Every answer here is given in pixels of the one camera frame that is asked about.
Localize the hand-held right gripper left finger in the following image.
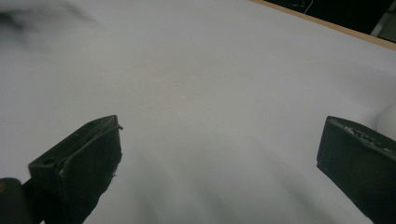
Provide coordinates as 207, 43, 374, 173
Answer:
27, 114, 124, 224

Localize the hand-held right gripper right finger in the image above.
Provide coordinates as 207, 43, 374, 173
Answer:
316, 115, 396, 224

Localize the metal stand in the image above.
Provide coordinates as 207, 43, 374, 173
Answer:
370, 5, 396, 43

